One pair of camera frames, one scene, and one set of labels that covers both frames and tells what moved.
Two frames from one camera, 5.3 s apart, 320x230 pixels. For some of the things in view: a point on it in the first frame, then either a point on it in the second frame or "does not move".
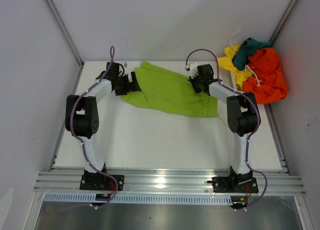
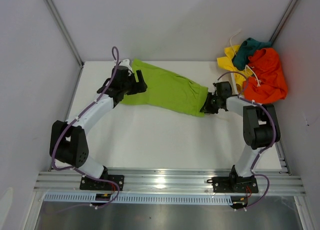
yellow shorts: x=227 y=63 does not move
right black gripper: x=197 y=90 → x=206 y=108
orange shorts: x=269 y=84 does not move
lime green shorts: x=162 y=89 does not move
